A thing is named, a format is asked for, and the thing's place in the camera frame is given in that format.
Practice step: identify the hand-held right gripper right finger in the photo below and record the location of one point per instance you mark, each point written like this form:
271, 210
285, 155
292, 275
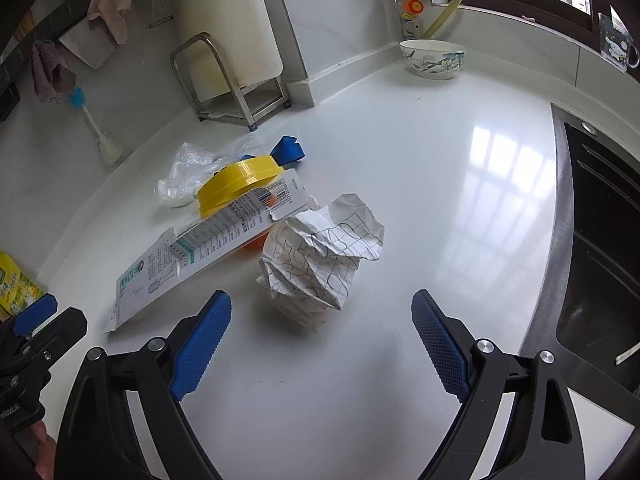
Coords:
442, 345

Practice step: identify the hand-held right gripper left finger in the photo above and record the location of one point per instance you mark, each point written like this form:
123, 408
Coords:
200, 345

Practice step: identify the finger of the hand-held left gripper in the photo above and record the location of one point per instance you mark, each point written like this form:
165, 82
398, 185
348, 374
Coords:
35, 312

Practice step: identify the white printed packaging card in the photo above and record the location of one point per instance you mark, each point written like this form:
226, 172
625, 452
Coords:
200, 245

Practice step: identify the small orange item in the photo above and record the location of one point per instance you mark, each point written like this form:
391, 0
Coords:
257, 241

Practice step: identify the white paper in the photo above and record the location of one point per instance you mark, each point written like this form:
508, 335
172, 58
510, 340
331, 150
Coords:
320, 260

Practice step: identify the yellow plastic lid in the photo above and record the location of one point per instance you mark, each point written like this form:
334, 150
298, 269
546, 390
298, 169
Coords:
235, 182

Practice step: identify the clear plastic bag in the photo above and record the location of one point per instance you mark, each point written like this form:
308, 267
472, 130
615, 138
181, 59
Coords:
185, 170

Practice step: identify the blue ribbon piece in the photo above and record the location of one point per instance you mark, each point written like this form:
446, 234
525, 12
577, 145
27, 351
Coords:
287, 152

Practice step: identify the person's left hand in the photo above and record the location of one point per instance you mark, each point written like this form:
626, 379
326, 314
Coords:
44, 452

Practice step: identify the yellow seasoning pouch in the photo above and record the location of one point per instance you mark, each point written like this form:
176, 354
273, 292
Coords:
17, 285

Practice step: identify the black kitchen sink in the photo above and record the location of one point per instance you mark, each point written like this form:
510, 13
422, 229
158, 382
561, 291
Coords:
600, 260

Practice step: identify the white stick in sink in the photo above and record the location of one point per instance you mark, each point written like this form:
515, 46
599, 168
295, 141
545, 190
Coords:
627, 354

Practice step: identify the blue white bottle brush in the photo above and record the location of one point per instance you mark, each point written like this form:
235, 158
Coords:
92, 122

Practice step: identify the mauve hanging cloth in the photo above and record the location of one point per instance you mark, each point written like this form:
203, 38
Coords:
50, 75

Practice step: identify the steel cutting board rack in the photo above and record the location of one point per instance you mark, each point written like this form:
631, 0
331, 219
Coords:
245, 102

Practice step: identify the white patterned bowl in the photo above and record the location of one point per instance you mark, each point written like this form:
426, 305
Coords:
432, 62

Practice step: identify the pink hanging cloth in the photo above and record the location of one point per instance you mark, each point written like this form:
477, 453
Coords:
112, 2

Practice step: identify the white cutting board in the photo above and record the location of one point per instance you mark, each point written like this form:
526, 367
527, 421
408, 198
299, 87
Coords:
225, 20

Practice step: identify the clear printed glass mug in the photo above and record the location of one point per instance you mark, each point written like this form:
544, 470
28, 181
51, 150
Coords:
615, 42

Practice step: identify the small black wall holder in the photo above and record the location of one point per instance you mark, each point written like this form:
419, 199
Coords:
7, 102

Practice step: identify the black wall hook rail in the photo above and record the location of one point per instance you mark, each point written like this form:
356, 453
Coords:
50, 16

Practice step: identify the white wall socket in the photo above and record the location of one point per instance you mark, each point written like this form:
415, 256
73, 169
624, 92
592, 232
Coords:
161, 15

